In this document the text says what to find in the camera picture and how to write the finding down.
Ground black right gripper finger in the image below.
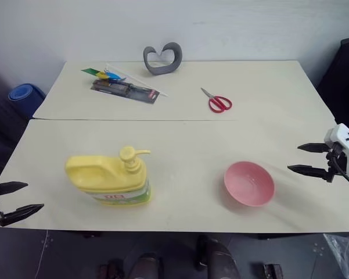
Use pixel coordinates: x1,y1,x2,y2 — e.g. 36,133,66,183
297,142,329,154
287,164,328,181

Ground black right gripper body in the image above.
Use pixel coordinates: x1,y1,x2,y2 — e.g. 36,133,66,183
323,146,348,184

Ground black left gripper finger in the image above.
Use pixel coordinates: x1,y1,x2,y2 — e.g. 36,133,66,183
0,181,29,196
0,212,45,228

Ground pink plastic bowl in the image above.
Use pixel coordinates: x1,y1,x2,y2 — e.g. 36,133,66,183
224,161,276,208

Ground yellow pump soap bottle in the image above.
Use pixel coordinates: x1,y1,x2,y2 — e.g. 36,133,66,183
64,146,152,216

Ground black chair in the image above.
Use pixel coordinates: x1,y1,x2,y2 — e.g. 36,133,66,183
315,37,349,123

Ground green flat card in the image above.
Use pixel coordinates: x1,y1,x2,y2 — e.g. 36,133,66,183
81,67,106,77

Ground black packaged tool card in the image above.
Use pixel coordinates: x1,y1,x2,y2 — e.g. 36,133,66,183
89,78,161,105

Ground blue plastic clip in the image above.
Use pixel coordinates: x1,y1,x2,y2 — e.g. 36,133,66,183
104,69,127,84

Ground red handled scissors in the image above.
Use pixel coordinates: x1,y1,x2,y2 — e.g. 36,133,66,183
200,87,233,114

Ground grey heart shaped strap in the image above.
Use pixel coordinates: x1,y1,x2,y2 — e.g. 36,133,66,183
143,42,184,77

